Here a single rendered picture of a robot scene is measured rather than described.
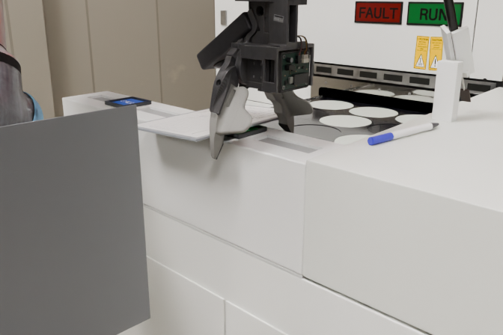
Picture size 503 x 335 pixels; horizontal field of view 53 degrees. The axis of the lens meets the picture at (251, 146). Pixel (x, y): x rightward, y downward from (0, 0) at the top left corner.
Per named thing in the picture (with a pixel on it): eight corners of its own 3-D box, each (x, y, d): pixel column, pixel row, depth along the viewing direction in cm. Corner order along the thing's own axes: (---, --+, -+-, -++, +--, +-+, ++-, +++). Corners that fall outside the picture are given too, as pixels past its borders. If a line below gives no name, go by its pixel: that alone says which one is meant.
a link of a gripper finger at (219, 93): (210, 108, 59) (240, 43, 61) (201, 106, 60) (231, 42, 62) (233, 125, 63) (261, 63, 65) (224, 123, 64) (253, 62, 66)
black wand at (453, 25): (450, -7, 65) (453, -13, 65) (439, -7, 66) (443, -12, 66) (469, 104, 78) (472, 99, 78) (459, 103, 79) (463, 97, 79)
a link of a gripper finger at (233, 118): (227, 158, 57) (260, 85, 58) (191, 147, 61) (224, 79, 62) (242, 167, 59) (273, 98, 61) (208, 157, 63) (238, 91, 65)
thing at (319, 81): (313, 111, 132) (314, 75, 129) (488, 143, 104) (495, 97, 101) (309, 112, 131) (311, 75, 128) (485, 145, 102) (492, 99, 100)
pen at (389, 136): (435, 120, 69) (367, 136, 61) (441, 121, 68) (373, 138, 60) (434, 126, 69) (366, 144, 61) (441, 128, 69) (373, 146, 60)
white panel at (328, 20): (221, 101, 158) (219, -35, 147) (495, 155, 105) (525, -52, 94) (215, 102, 156) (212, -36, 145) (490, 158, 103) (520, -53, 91)
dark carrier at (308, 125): (323, 99, 123) (323, 96, 123) (466, 122, 101) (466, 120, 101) (221, 124, 99) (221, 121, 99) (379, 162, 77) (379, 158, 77)
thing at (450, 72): (444, 112, 78) (454, 23, 74) (470, 116, 75) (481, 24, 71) (427, 119, 74) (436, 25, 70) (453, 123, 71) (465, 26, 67)
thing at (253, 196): (112, 158, 102) (106, 90, 98) (345, 248, 66) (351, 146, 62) (69, 170, 96) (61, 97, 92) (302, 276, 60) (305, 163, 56)
